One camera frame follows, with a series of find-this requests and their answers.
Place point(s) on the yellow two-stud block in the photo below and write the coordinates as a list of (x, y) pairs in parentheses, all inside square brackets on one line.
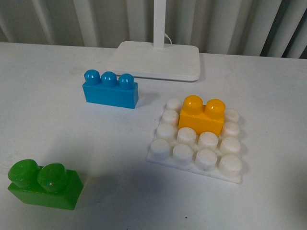
[(202, 118)]

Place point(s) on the blue three-stud block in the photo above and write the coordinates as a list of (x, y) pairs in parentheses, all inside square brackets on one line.
[(108, 89)]

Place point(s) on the green two-stud block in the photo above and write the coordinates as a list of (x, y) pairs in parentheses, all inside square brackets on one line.
[(49, 186)]

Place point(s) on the white desk lamp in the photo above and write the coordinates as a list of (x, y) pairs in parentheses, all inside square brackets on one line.
[(157, 60)]

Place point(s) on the white studded base plate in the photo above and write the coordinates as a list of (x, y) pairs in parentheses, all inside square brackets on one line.
[(206, 154)]

